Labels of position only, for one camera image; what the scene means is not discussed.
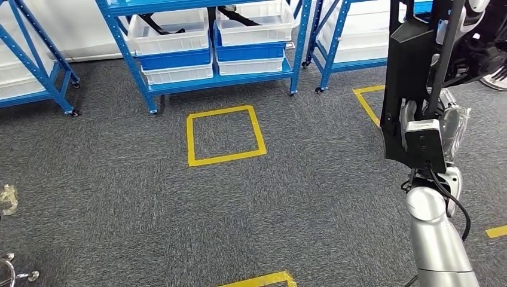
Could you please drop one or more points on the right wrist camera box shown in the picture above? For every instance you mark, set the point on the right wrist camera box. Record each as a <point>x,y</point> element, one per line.
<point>425,146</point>

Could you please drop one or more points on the yellow floor tape strip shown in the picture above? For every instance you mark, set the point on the yellow floor tape strip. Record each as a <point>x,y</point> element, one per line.
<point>497,232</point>

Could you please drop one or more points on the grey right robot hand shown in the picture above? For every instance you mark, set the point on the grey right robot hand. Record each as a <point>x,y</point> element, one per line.
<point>457,126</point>

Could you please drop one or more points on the white plastic bin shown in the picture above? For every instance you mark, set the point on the white plastic bin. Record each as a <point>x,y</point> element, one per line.
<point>253,35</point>
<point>249,66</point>
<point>356,31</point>
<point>16,75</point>
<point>178,74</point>
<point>170,43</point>

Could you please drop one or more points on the black plastic panel part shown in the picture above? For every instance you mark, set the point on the black plastic panel part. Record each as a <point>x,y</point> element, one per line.
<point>408,59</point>

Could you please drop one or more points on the chrome chair base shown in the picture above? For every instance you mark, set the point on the chrome chair base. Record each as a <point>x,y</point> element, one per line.
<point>33,276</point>

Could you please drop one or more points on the black wheeled machine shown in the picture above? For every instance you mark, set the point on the black wheeled machine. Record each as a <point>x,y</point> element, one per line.
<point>483,51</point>

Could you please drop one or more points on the blue steel shelf rack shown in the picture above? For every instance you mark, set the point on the blue steel shelf rack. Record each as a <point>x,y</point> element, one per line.
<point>218,81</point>
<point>39,73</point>
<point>356,64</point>

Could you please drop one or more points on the yellow floor tape square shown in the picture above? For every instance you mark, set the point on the yellow floor tape square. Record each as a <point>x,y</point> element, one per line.
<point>257,279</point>
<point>225,158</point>

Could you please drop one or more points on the crumpled clear tape wad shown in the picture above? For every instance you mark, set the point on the crumpled clear tape wad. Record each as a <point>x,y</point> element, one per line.
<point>8,200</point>

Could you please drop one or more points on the black curved bracket part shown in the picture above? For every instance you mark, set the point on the black curved bracket part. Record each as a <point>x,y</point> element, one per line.
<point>237,16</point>
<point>150,24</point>

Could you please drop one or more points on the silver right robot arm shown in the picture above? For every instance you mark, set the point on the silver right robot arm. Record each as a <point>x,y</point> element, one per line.
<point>435,245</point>

